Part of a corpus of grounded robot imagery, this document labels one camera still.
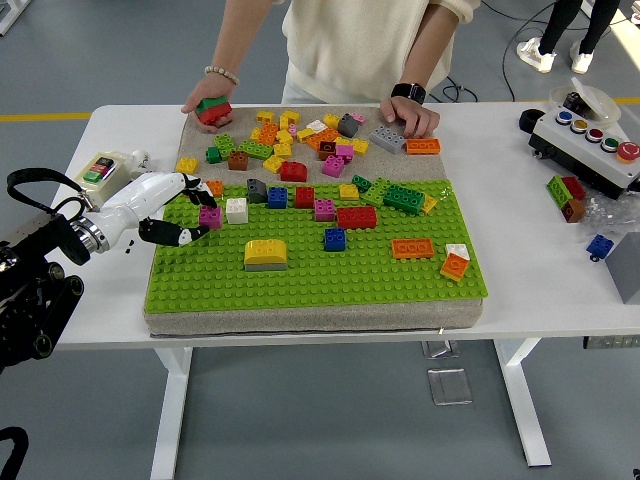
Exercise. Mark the black wristwatch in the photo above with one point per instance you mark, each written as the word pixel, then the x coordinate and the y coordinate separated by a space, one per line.
pixel 409 92

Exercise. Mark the orange and yellow brick stack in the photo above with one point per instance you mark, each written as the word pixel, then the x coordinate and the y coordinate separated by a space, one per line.
pixel 454 268

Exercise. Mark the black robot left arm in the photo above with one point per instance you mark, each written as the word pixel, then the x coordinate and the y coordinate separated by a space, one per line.
pixel 30 300

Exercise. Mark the person's right hand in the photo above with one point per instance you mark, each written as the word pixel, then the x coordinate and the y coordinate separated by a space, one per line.
pixel 215 87

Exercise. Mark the red toy brick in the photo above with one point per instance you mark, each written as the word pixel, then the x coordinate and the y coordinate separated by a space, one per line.
pixel 575 186

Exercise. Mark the person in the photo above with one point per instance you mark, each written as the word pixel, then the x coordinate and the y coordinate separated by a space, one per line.
pixel 560 25
pixel 365 45

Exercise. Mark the orange toy brick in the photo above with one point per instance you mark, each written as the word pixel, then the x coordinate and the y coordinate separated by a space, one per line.
pixel 325 136

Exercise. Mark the grey-brown foam mat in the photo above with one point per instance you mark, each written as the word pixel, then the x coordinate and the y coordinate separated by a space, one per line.
pixel 310 320

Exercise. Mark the black tape roll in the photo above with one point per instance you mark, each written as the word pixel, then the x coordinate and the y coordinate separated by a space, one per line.
pixel 529 120

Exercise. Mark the red arched brick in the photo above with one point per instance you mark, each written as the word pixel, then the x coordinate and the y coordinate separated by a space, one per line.
pixel 294 172

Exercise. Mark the red eight-stud brick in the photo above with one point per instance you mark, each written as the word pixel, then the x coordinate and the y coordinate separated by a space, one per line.
pixel 357 218
pixel 217 114

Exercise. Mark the small black fragments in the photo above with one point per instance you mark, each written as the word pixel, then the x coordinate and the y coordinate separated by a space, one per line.
pixel 130 245

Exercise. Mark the orange eight-stud brick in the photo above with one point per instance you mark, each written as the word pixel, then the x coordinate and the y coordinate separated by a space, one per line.
pixel 413 249
pixel 216 187
pixel 269 134

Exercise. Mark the dark green four-stud brick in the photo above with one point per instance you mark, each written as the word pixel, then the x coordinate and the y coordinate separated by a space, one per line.
pixel 362 183

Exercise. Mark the person's left forearm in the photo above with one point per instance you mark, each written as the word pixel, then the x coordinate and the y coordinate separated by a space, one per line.
pixel 430 50

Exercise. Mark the dark green toy brick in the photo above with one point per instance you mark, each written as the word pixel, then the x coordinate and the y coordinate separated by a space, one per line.
pixel 213 155

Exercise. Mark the green studded baseplate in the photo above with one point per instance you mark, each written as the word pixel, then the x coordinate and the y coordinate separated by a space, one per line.
pixel 350 285

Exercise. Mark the dark green eight-stud brick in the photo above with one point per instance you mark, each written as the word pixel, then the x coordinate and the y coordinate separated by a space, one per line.
pixel 207 105
pixel 404 199

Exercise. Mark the white table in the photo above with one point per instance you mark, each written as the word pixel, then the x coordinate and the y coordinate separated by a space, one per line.
pixel 500 225

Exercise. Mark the white four-stud brick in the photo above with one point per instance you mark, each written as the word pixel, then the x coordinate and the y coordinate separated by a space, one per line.
pixel 237 211

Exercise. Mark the small yellow brick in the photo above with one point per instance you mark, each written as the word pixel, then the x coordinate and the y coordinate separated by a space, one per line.
pixel 430 205

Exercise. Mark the red four-stud brick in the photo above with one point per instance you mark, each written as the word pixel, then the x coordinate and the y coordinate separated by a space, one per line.
pixel 305 197

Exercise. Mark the pink toy brick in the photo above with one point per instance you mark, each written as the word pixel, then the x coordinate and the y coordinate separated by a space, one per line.
pixel 345 151

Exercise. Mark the white toy brick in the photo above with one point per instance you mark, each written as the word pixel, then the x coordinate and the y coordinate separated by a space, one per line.
pixel 458 251
pixel 317 125

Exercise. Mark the white furniture frame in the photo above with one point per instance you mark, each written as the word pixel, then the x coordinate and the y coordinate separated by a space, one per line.
pixel 9 15

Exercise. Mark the person's right forearm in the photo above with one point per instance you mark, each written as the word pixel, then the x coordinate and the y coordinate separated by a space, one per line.
pixel 245 32

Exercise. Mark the light green eight-stud brick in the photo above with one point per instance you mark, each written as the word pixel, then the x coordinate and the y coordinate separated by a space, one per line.
pixel 256 149
pixel 375 193

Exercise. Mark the light grey eight-stud brick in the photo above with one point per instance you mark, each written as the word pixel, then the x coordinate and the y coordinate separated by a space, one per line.
pixel 387 140
pixel 265 266

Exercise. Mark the white push-button control box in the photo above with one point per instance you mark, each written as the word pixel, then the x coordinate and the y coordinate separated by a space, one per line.
pixel 585 150

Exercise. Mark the dark grey sloped brick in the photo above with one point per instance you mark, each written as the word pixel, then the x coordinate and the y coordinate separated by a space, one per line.
pixel 257 191
pixel 348 126

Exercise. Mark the cream switch box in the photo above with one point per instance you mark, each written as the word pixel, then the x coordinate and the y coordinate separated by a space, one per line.
pixel 100 172

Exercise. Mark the pink four-stud brick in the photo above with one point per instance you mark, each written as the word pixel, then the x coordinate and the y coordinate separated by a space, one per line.
pixel 334 167
pixel 325 211
pixel 211 218

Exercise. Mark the yellow toy brick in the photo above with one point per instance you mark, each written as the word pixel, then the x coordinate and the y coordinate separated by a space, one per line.
pixel 331 120
pixel 266 117
pixel 285 136
pixel 283 150
pixel 273 163
pixel 288 119
pixel 255 133
pixel 360 146
pixel 305 135

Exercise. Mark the yellow arched brick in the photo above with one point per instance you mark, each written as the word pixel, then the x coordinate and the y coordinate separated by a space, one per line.
pixel 265 250

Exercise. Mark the clear plastic container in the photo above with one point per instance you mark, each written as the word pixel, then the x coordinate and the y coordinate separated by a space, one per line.
pixel 597 102

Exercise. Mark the crumpled clear plastic bag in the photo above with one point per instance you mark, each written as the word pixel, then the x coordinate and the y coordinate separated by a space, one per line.
pixel 607 215

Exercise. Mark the brown toy brick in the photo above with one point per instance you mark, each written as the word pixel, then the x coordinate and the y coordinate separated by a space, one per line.
pixel 574 211
pixel 328 150

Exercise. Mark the person's left hand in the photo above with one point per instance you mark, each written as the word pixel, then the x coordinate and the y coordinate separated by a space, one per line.
pixel 415 115

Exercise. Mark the table control panel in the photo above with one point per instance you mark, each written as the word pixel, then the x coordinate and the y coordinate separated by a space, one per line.
pixel 611 342

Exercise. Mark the brown four-stud brick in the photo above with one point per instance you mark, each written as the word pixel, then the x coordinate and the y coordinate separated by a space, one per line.
pixel 239 160

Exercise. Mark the blue four-stud brick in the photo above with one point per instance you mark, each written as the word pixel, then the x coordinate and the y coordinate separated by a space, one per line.
pixel 277 198
pixel 335 240

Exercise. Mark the small pink brick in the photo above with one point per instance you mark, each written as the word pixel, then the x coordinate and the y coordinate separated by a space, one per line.
pixel 359 118
pixel 293 129

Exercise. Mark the yellow four-stud brick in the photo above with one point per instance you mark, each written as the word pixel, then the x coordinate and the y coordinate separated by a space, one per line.
pixel 187 165
pixel 349 193

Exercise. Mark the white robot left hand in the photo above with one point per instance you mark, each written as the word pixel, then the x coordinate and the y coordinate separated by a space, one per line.
pixel 135 197

